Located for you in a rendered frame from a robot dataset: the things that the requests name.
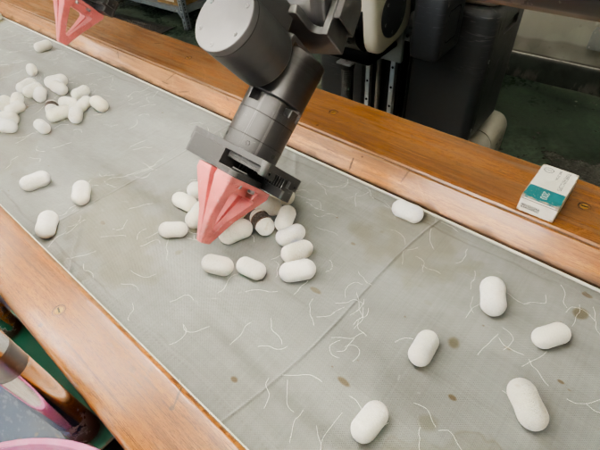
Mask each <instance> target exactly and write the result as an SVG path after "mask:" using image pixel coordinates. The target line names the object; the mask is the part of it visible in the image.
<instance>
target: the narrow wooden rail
mask: <svg viewBox="0 0 600 450"><path fill-rule="evenodd" d="M0 296H1V297H2V298H3V299H4V300H5V302H6V303H7V304H8V305H9V307H10V308H11V309H12V311H13V312H14V313H15V314H16V316H17V317H18V318H19V319H20V321H21V322H22V323H23V325H24V326H25V327H26V328H27V330H28V331H29V332H30V334H31V335H32V336H33V337H34V339H36V341H37V342H38V343H39V344H40V345H41V347H42V348H43V349H44V350H45V352H46V353H47V354H48V356H49V357H50V358H51V359H52V361H53V362H54V363H55V365H56V366H57V367H58V368H59V370H60V371H61V372H62V373H63V375H64V376H65V377H66V378H67V380H68V381H69V382H70V383H71V384H72V385H73V386H74V388H75V389H76V390H77V391H78V393H79V394H80V395H81V397H82V398H83V399H84V400H85V402H86V403H87V404H88V406H89V407H90V408H91V409H92V411H93V412H94V413H95V414H96V416H97V417H98V418H99V420H100V421H101V422H102V423H103V424H104V425H105V427H106V428H107V429H108V430H109V431H110V433H111V434H112V435H113V437H114V438H115V439H116V440H117V442H118V443H119V444H120V445H121V447H122V448H123V449H124V450H246V449H245V448H244V447H243V446H242V445H241V444H240V443H239V442H238V441H237V440H236V439H235V438H234V437H233V436H232V435H231V434H230V433H229V432H228V431H227V430H226V429H225V428H224V427H223V426H222V425H221V424H220V423H219V422H218V421H217V420H216V419H215V418H214V417H213V416H212V415H211V414H210V413H209V412H208V411H207V410H206V409H205V408H204V407H203V406H202V405H201V404H200V403H199V402H198V401H197V400H196V399H195V398H194V397H192V396H191V395H190V394H189V393H188V392H187V391H186V389H184V388H183V387H182V386H181V385H180V384H179V383H178V381H177V380H175V379H174V378H173V377H172V376H171V375H170V373H169V372H167V371H166V370H165V369H164V368H163V367H162V366H161V364H159V363H158V362H157V361H156V360H155V359H154V358H153V356H152V355H150V354H149V353H148V352H147V351H146V350H145V348H144V347H142V346H141V345H140V344H139V343H138V342H137V341H136V339H134V338H133V337H132V336H131V335H130V334H129V333H128V331H127V330H125V329H124V328H123V327H122V326H121V325H120V323H119V322H117V321H116V320H115V319H114V318H113V317H112V316H111V314H109V313H108V312H107V311H106V310H105V309H104V308H103V306H102V305H100V304H99V303H98V302H97V301H96V300H95V298H94V297H92V296H91V295H90V294H89V293H88V292H87V291H86V289H84V288H83V287H82V286H81V285H80V284H79V283H78V282H77V281H76V280H75V279H74V278H73V277H72V276H71V275H70V274H69V273H68V272H67V271H66V270H65V269H64V268H63V267H62V266H61V265H60V264H59V263H58V262H57V261H56V260H55V259H54V258H53V257H52V256H51V255H50V254H49V253H48V252H47V251H46V250H45V249H44V248H43V247H42V246H41V245H40V244H39V243H38V242H37V241H36V240H35V239H34V238H33V237H32V236H31V235H30V234H29V233H28V232H27V231H26V230H25V229H24V228H23V227H22V226H21V225H20V224H19V223H18V222H17V221H16V220H15V219H14V218H13V217H12V216H11V215H10V214H9V213H8V212H7V211H6V210H5V209H4V208H3V207H2V206H1V205H0Z"/></svg>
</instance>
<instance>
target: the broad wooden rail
mask: <svg viewBox="0 0 600 450"><path fill-rule="evenodd" d="M0 13H1V14H2V17H5V18H6V19H8V20H10V21H13V22H16V23H18V24H20V25H21V26H23V27H26V28H28V29H31V30H33V31H36V32H37V33H39V34H41V35H43V36H46V37H48V38H51V39H52V40H55V41H57V40H56V25H55V14H54V1H53V0H0ZM57 42H58V41H57ZM67 46H68V47H70V48H72V49H74V50H77V51H79V52H81V53H83V54H86V55H88V56H90V57H92V58H94V59H97V60H98V61H100V62H102V63H106V64H108V65H110V66H112V67H113V68H115V69H118V70H120V71H123V72H125V73H128V74H129V75H131V76H133V77H135V78H138V79H141V80H143V81H144V82H147V83H149V84H151V85H153V86H155V87H158V88H160V89H162V90H164V91H166V92H169V93H171V94H173V95H175V96H178V97H180V98H182V99H184V100H186V101H189V102H190V103H192V104H195V105H198V106H200V107H202V108H204V109H205V110H208V111H210V112H212V113H215V114H217V115H220V116H221V117H223V118H225V119H227V120H230V121H232V119H233V117H234V115H235V114H236V112H237V110H238V107H239V106H240V104H241V102H242V100H243V98H244V96H245V94H246V91H247V90H248V88H249V85H247V84H246V83H245V82H244V81H242V80H241V79H240V78H238V77H237V76H236V75H235V74H233V73H232V72H231V71H230V70H228V69H227V68H226V67H225V66H223V65H222V64H221V63H220V62H218V61H217V60H216V59H214V58H213V57H212V56H211V55H209V54H208V53H207V52H205V50H204V49H203V48H201V47H198V46H194V45H191V44H189V43H186V42H183V41H180V40H177V39H176V38H173V37H168V36H165V35H163V34H160V33H158V32H155V31H152V30H149V29H145V28H142V27H139V26H138V25H135V24H132V23H129V22H126V21H122V20H119V19H117V18H114V17H112V18H111V17H108V16H105V15H104V18H103V19H102V20H101V21H99V22H98V23H97V24H96V25H94V26H93V27H91V28H90V29H88V30H86V31H85V32H83V33H82V34H80V35H79V36H78V37H76V38H75V39H74V40H73V41H71V42H70V43H69V44H68V45H67ZM286 146H287V147H290V148H292V149H294V150H296V151H297V152H300V153H302V154H305V155H307V156H310V157H312V158H313V159H315V160H317V161H319V162H322V163H325V164H327V165H328V166H331V167H333V168H335V169H337V170H339V171H342V172H344V173H346V174H348V175H351V176H353V177H355V178H357V179H360V180H362V181H364V182H366V183H368V184H370V185H373V186H374V187H376V188H379V189H382V190H384V191H386V192H388V193H389V194H392V195H394V196H397V197H399V198H402V199H404V200H405V201H407V202H410V203H412V204H416V205H418V206H419V207H421V208H423V209H425V210H427V211H429V212H431V213H434V214H436V215H438V216H440V217H443V218H445V219H447V220H449V221H452V222H454V223H456V224H458V225H460V226H463V227H465V228H466V229H469V230H471V231H474V232H476V233H478V234H480V235H481V236H484V237H486V238H489V239H491V240H494V241H496V242H497V243H499V244H501V245H504V246H507V247H509V248H511V249H513V250H515V251H517V252H519V253H521V254H525V255H527V256H528V257H530V258H532V259H535V260H537V261H539V262H541V263H544V264H546V265H548V266H550V267H552V268H555V269H557V270H558V271H561V272H564V273H566V274H568V275H570V276H572V277H573V278H576V279H579V280H581V281H583V282H586V283H588V284H589V285H591V286H593V287H596V288H599V289H600V187H599V186H596V185H593V184H591V183H588V182H586V181H583V180H580V179H578V181H577V183H576V185H575V187H574V188H573V190H572V191H571V193H570V195H569V197H568V198H567V200H566V202H565V203H564V205H563V207H562V209H561V210H560V211H559V213H558V214H557V216H556V218H555V219H554V222H549V221H545V220H543V219H540V218H538V217H536V216H534V215H531V214H529V213H527V212H524V211H521V210H519V209H517V208H516V207H517V205H518V203H519V201H520V198H521V195H522V193H523V192H524V190H525V189H526V187H527V186H528V185H529V183H530V182H531V181H532V180H533V178H534V177H535V176H536V174H537V173H538V171H539V170H540V168H541V167H542V166H539V165H536V164H534V163H532V162H527V161H524V160H522V159H519V158H516V157H514V156H511V155H508V154H504V153H501V152H498V151H496V150H494V149H491V148H488V147H485V146H481V145H478V144H475V143H473V142H471V141H468V140H465V139H462V138H459V137H456V136H453V135H450V134H447V133H445V132H442V131H439V130H436V129H433V128H430V127H427V126H424V125H421V124H419V123H416V122H414V121H409V120H407V119H404V118H401V117H398V116H395V115H394V114H391V113H388V112H383V111H381V110H378V109H376V108H373V107H370V106H368V105H365V104H360V103H357V102H355V101H353V100H350V99H347V98H344V97H342V96H337V95H335V94H332V93H330V92H327V91H324V90H321V89H318V88H316V89H315V90H314V92H313V94H312V97H311V99H310V101H309V103H308V105H307V106H306V107H305V109H304V112H303V114H302V116H301V118H300V120H299V122H298V123H297V125H296V127H295V129H294V131H293V133H292V135H291V137H290V139H289V141H288V142H287V145H286Z"/></svg>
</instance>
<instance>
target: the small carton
mask: <svg viewBox="0 0 600 450"><path fill-rule="evenodd" d="M578 179H579V175H576V174H573V173H570V172H567V171H563V170H560V169H558V168H555V167H553V166H550V165H547V164H543V165H542V167H541V168H540V170H539V171H538V172H537V174H536V176H535V177H534V178H533V180H532V181H531V182H530V183H529V185H528V186H527V187H526V189H525V190H524V192H523V193H522V195H521V198H520V201H519V203H518V205H517V207H516V208H517V209H519V210H521V211H524V212H525V213H529V214H531V215H534V216H536V217H538V218H540V219H543V220H545V221H549V222H554V219H555V218H556V216H557V214H558V213H559V211H560V210H561V209H562V207H563V205H564V203H565V202H566V200H567V198H568V197H569V195H570V193H571V191H572V190H573V188H574V187H575V185H576V183H577V181H578Z"/></svg>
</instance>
